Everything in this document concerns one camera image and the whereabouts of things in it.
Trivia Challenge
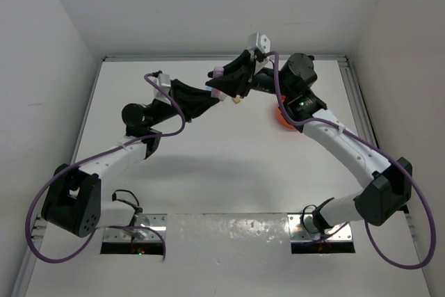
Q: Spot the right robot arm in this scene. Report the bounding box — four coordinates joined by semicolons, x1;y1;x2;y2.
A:
206;51;412;234

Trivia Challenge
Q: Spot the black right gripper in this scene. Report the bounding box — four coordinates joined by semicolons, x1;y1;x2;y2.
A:
206;50;293;99

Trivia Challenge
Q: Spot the aluminium table edge rail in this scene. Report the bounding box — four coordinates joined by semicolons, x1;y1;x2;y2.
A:
102;54;348;62

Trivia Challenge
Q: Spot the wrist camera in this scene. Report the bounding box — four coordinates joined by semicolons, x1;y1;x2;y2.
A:
154;73;171;104
248;33;271;54

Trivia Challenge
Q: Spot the orange round organizer container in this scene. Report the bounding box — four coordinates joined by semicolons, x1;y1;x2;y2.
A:
275;105;296;131

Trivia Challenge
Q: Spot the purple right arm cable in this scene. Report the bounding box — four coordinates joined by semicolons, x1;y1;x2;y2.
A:
262;50;437;270

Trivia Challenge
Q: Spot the purple correction tape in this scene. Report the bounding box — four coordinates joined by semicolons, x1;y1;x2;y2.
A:
211;67;226;101

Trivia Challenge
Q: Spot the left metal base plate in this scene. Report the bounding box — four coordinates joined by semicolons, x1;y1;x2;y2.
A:
102;214;167;243

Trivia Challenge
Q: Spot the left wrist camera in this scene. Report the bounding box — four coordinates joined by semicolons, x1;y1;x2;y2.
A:
154;73;171;104

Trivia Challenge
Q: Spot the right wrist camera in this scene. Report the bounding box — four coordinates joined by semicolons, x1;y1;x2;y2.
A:
248;33;271;54

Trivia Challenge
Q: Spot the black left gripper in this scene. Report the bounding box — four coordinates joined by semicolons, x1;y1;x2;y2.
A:
147;79;218;128

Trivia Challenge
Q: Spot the metal base plate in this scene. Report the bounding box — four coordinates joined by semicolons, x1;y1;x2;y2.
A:
288;212;355;242
102;214;167;243

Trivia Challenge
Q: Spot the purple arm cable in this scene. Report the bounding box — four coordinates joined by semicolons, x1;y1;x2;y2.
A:
26;70;187;263
262;50;437;270

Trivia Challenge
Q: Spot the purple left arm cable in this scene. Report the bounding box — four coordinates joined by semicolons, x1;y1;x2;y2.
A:
26;70;187;263

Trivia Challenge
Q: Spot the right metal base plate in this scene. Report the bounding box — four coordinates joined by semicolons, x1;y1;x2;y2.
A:
288;212;355;242

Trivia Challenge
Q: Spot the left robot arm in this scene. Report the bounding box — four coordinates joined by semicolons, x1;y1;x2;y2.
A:
41;79;219;237

